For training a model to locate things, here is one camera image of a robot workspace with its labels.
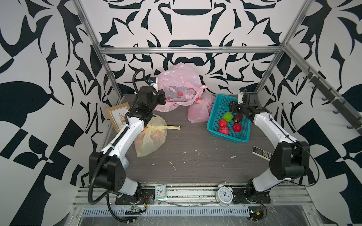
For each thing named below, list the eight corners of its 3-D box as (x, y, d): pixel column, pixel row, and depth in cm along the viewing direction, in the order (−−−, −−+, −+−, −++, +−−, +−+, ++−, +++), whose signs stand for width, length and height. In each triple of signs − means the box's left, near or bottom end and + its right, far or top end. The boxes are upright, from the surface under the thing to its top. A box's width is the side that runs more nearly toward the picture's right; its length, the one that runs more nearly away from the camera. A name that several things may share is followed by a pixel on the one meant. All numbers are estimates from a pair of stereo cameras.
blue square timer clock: (123, 170, 84) (121, 168, 82) (123, 159, 88) (121, 157, 86) (129, 168, 85) (127, 167, 83) (128, 158, 89) (127, 156, 87)
